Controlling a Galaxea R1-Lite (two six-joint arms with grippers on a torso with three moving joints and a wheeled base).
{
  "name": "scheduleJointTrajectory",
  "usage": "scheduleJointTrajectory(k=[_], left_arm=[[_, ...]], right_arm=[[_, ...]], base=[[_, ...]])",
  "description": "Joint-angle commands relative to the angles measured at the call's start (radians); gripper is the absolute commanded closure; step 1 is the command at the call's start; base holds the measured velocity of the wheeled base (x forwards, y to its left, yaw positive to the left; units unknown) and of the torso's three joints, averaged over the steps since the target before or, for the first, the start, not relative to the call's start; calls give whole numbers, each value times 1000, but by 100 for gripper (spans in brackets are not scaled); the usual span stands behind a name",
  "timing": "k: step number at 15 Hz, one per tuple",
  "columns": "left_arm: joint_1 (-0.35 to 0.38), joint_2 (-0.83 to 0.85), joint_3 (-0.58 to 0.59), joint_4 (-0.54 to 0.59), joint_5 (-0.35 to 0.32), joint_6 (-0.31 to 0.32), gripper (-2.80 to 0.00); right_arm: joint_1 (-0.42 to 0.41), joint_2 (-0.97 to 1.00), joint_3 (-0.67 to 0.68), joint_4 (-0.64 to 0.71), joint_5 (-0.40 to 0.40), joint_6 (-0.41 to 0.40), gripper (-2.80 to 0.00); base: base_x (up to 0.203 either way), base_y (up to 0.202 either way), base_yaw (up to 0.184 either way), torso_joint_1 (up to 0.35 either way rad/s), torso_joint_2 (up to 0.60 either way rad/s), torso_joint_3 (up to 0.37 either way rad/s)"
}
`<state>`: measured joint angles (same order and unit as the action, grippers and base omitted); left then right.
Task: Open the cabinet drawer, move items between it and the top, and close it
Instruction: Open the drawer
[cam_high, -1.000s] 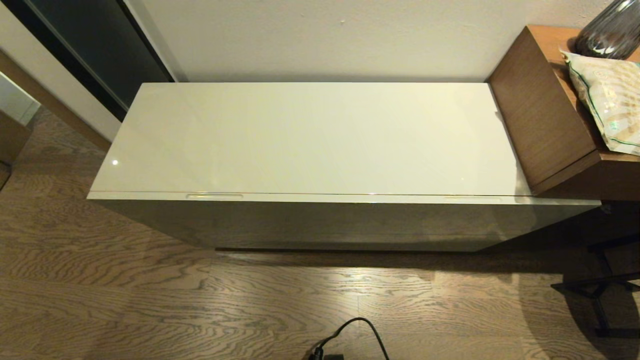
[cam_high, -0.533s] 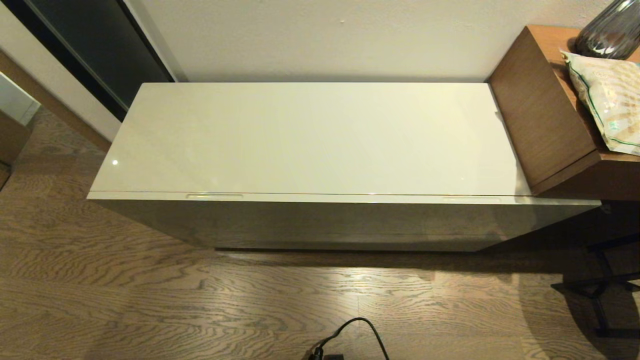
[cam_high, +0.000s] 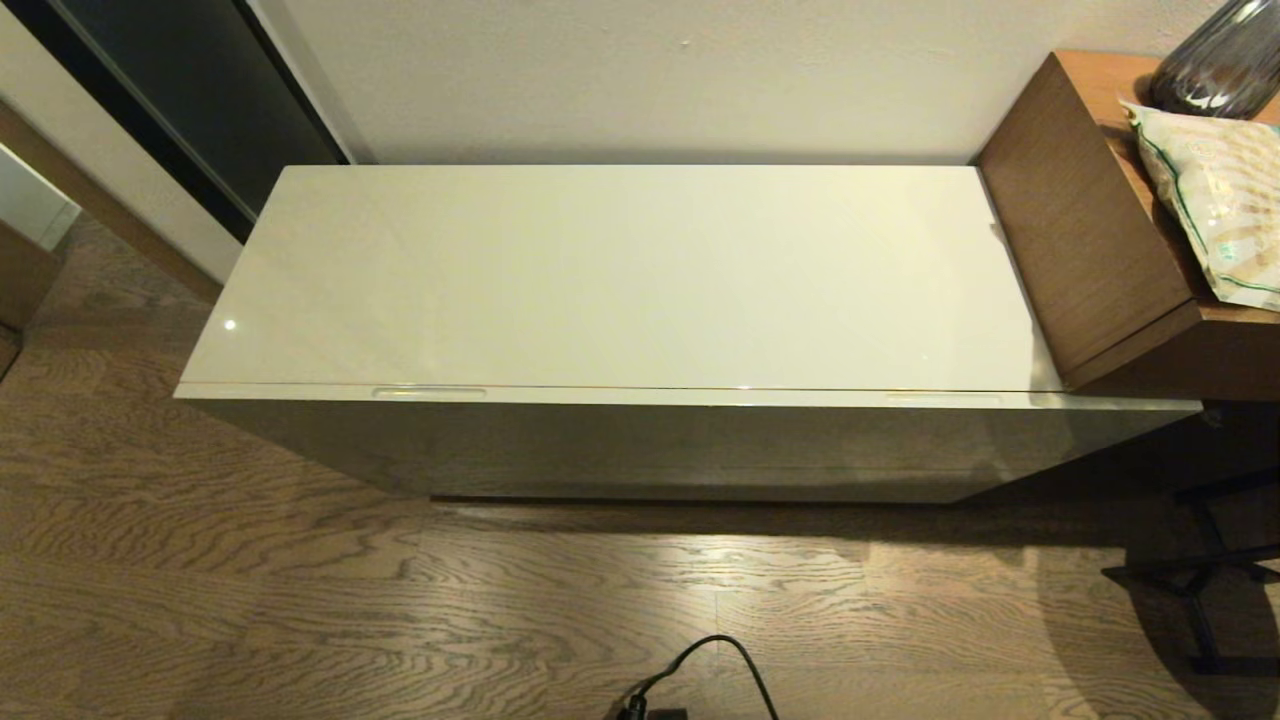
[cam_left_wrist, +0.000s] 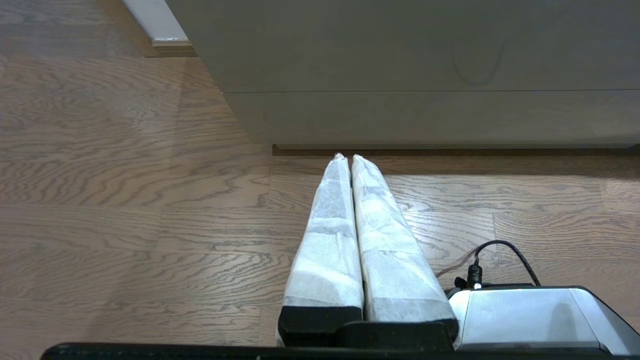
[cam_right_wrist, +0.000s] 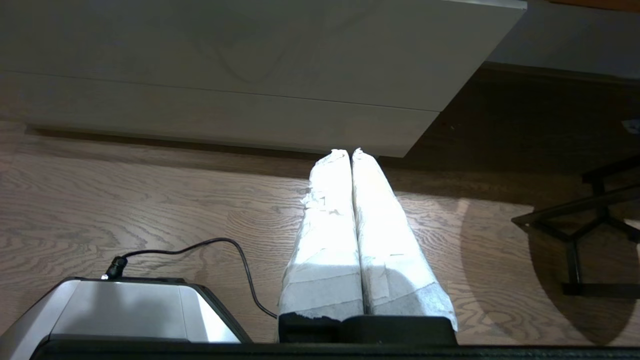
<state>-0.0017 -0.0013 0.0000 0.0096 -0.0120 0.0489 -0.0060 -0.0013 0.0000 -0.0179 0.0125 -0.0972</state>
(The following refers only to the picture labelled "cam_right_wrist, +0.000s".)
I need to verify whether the right gripper white taped left finger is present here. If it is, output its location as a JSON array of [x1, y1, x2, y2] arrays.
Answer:
[[277, 148, 365, 321]]

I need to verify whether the black floor cable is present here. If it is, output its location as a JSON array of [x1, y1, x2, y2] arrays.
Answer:
[[101, 237, 279, 320]]

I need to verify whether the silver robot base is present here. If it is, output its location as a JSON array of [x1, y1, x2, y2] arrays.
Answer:
[[0, 276, 252, 360]]

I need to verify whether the cream glossy low cabinet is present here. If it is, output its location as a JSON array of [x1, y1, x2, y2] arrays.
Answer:
[[0, 71, 442, 159]]

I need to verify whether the cream glossy wide drawer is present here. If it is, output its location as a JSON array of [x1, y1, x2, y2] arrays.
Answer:
[[0, 0, 529, 113]]

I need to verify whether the right gripper white taped right finger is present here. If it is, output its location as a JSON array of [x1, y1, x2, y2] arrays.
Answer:
[[351, 147, 459, 332]]

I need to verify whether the black metal chair base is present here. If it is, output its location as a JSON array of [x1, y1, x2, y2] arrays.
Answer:
[[511, 154, 640, 299]]

